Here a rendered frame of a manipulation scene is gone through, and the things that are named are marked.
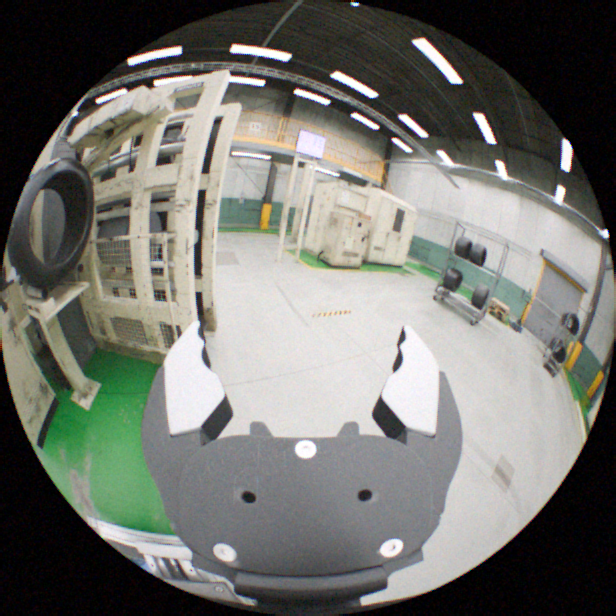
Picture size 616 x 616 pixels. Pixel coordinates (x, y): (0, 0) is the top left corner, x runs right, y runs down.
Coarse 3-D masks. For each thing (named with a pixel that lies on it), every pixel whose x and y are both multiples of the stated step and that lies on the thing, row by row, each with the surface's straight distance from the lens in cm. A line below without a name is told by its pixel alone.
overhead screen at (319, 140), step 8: (304, 136) 429; (312, 136) 438; (320, 136) 447; (296, 144) 418; (304, 144) 424; (312, 144) 433; (320, 144) 442; (304, 152) 420; (312, 152) 428; (320, 152) 437
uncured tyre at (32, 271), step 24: (48, 168) 108; (72, 168) 114; (24, 192) 106; (72, 192) 142; (24, 216) 101; (72, 216) 144; (24, 240) 100; (72, 240) 141; (24, 264) 102; (48, 264) 135; (72, 264) 113
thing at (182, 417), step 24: (192, 336) 12; (168, 360) 11; (192, 360) 10; (168, 384) 9; (192, 384) 9; (216, 384) 8; (168, 408) 9; (192, 408) 8; (216, 408) 8; (216, 432) 9
